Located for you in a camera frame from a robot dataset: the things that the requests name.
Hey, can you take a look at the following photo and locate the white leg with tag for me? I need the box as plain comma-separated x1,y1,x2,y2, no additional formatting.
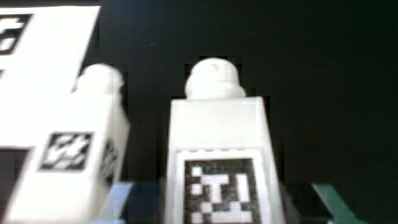
164,58,286,224

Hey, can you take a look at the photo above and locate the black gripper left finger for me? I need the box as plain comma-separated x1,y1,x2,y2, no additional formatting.
89,182,133,224

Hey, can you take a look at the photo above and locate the white fiducial tag sheet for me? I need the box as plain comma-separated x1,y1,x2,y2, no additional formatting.
0,5,101,97

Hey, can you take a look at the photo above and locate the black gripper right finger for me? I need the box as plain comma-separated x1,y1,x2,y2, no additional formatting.
311,183,370,224

